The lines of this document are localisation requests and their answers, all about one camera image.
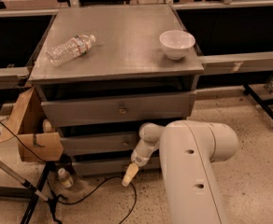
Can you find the grey rail beam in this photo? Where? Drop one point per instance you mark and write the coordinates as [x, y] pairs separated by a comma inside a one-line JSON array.
[[13, 77], [237, 63]]

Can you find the small white-capped bottle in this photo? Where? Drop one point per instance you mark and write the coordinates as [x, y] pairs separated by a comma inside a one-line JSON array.
[[65, 178]]

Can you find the white ceramic bowl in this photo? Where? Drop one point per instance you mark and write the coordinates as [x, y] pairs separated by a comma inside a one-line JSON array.
[[176, 43]]

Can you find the grey left rail beam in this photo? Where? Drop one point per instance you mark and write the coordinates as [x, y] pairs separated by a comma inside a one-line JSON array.
[[13, 77]]

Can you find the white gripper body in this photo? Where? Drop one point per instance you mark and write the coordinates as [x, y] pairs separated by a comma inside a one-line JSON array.
[[139, 160]]

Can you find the black and grey tripod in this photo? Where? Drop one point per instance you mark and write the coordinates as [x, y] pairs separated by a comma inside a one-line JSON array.
[[52, 202]]

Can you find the brown cardboard box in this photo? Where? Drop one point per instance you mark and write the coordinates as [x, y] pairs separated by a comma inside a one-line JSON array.
[[36, 139]]

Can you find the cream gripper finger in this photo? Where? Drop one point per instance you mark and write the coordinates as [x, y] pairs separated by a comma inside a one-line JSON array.
[[130, 174]]

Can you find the grey top drawer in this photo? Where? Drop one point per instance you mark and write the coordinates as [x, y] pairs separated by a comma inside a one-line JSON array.
[[119, 108]]

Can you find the grey right rail beam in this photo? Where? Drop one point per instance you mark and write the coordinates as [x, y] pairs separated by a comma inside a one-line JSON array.
[[237, 63]]

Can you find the grey drawer cabinet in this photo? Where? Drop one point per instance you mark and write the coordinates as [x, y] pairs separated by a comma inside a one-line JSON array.
[[126, 59]]

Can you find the grey middle drawer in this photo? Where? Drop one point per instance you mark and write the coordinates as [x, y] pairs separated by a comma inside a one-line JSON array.
[[100, 143]]

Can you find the clear plastic water bottle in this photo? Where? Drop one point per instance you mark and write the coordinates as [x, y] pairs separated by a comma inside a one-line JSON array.
[[75, 47]]

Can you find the grey bottom drawer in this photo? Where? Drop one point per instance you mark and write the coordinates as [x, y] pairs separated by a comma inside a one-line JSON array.
[[101, 164]]

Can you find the grey drawer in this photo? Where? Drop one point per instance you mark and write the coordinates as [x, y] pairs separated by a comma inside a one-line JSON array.
[[119, 108], [100, 143], [101, 164]]

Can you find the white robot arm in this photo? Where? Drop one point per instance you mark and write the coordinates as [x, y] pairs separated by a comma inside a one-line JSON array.
[[187, 149]]

